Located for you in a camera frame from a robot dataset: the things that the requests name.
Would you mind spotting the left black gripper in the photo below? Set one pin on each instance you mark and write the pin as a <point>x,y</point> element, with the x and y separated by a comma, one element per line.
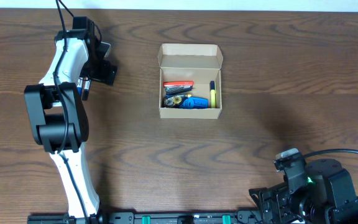
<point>104,73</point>

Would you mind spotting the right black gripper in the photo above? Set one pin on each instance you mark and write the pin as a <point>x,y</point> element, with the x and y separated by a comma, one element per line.
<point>280,193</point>

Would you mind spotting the yellow correction tape dispenser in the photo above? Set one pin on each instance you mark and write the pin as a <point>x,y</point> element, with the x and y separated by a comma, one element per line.
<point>174,101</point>

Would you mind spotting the brown cardboard box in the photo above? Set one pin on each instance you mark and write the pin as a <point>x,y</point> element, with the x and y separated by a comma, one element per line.
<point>200,63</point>

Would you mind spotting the yellow highlighter pen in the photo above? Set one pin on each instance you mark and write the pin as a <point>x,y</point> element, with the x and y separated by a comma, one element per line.
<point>212,93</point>

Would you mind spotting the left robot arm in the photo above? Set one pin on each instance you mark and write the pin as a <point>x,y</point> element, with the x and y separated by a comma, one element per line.
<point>59,122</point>

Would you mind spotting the black capped whiteboard marker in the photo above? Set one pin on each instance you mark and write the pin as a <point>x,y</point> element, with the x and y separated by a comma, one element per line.
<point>86,88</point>

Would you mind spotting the blue capped whiteboard marker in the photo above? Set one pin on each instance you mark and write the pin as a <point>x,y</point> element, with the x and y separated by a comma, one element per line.
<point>80,86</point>

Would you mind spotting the green clamp right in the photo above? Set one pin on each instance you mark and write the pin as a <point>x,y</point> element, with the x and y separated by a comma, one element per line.
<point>226,219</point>

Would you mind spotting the green clamp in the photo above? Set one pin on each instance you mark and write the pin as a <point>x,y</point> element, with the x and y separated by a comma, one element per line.
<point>146,220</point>
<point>226,219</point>

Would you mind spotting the green clamp left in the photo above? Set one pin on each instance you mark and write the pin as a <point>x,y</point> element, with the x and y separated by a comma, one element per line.
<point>146,220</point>

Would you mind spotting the black aluminium mounting rail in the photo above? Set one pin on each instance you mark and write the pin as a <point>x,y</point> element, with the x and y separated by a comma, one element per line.
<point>240,217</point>

